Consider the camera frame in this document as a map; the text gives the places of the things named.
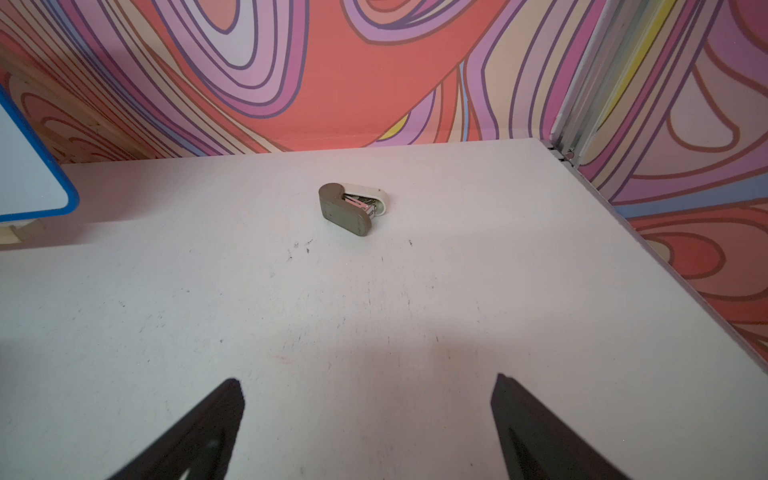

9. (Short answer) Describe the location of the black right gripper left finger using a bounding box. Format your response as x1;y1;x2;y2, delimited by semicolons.
112;378;245;479

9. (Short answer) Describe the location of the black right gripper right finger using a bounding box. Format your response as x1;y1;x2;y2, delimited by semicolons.
490;374;626;479

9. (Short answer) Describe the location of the olive and white stapler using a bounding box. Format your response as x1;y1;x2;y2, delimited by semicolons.
318;183;389;237

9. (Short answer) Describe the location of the wooden whiteboard easel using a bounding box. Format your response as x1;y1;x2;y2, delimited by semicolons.
0;219;45;246

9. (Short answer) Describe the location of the blue framed whiteboard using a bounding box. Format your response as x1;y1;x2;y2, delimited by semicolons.
0;90;80;223

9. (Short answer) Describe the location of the aluminium frame post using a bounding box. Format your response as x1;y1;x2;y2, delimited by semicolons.
551;0;675;168

